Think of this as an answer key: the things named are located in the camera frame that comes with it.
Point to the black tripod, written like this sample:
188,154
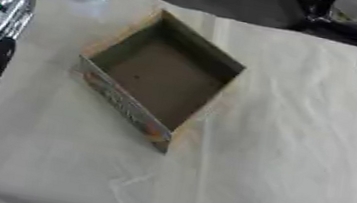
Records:
340,28

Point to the tan cardboard box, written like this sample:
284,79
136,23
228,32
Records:
162,74

